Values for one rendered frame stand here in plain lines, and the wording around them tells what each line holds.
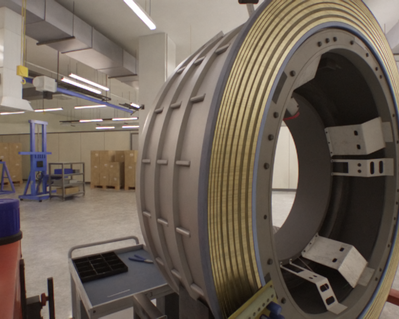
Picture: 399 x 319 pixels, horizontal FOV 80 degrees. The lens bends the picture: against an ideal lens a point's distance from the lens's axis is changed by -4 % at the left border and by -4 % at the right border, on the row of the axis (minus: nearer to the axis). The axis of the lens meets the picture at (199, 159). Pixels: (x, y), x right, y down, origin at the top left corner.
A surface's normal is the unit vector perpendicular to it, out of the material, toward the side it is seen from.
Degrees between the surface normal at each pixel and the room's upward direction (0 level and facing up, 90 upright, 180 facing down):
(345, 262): 61
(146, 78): 90
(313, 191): 74
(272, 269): 90
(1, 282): 0
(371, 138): 104
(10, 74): 90
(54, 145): 90
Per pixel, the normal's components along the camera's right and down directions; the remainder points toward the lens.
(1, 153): 0.97, 0.00
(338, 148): -0.71, 0.46
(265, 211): 0.58, 0.02
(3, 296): 0.00, -1.00
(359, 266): 0.29, -0.47
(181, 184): -0.81, -0.05
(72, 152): -0.26, 0.02
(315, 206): -0.71, -0.48
